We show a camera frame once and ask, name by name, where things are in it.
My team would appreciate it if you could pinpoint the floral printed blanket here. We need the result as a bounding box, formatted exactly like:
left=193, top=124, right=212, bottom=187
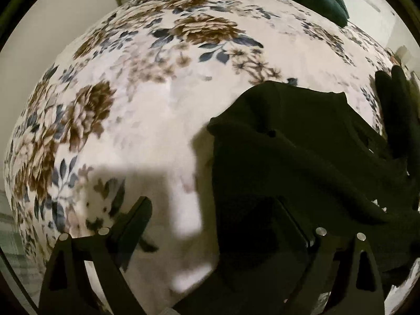
left=3, top=0, right=399, bottom=315

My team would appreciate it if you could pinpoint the dark green garment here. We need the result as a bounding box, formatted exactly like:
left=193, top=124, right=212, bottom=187
left=207, top=80, right=420, bottom=315

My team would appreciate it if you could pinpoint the white flat panel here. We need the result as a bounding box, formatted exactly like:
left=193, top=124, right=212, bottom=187
left=331, top=0, right=399, bottom=56

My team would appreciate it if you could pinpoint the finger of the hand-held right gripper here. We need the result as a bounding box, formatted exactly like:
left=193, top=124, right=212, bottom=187
left=390, top=65, right=420, bottom=160
left=375, top=70, right=393, bottom=138

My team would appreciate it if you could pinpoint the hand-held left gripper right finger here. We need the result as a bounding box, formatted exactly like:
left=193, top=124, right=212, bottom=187
left=277, top=197, right=385, bottom=315

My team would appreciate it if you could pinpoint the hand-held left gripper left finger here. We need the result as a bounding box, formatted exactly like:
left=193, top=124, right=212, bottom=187
left=39, top=196, right=153, bottom=315

